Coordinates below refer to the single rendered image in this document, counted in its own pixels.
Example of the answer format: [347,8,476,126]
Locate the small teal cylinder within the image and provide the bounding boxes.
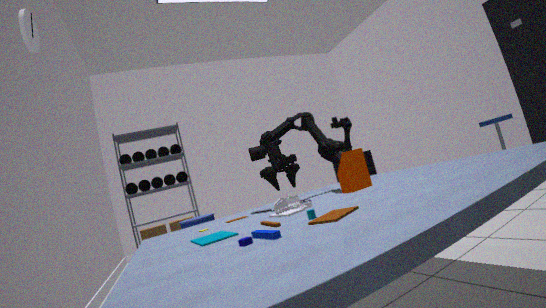
[307,209,316,220]

